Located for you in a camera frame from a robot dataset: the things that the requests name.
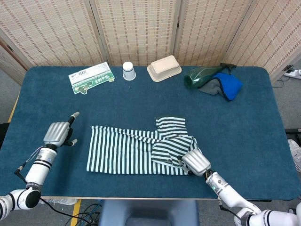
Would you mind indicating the white sneaker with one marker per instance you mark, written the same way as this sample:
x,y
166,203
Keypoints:
x,y
295,153

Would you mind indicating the white paper cup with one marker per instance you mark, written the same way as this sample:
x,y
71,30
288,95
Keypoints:
x,y
129,71

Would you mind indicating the blue table mat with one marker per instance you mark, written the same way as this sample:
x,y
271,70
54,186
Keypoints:
x,y
141,101

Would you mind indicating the white crumpled fabric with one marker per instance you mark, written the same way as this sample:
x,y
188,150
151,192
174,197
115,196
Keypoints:
x,y
61,201

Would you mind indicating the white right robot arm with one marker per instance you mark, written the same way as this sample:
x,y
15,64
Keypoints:
x,y
230,195

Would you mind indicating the beige plastic tray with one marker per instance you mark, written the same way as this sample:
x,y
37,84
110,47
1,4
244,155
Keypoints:
x,y
163,67

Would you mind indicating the bamboo screen panel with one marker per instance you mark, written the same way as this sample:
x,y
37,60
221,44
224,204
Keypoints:
x,y
7,61
275,35
47,30
136,30
207,30

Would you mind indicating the blue grey cloth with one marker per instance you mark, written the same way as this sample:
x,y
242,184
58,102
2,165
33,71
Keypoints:
x,y
230,87

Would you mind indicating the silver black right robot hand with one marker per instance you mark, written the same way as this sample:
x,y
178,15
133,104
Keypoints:
x,y
196,162

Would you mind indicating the green white flat carton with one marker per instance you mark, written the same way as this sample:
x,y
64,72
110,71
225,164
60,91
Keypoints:
x,y
90,78

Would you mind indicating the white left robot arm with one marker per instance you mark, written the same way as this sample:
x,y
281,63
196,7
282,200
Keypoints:
x,y
38,171

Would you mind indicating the green plastic bottle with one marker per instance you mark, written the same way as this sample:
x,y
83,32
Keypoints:
x,y
197,78

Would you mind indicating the white power strip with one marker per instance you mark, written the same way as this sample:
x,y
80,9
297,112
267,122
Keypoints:
x,y
294,73

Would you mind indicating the green white striped T-shirt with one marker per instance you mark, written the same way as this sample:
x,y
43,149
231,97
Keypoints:
x,y
117,150

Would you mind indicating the black metal bar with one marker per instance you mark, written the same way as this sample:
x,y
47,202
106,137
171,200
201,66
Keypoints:
x,y
294,131

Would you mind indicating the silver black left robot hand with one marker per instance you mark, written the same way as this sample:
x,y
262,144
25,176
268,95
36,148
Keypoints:
x,y
56,134

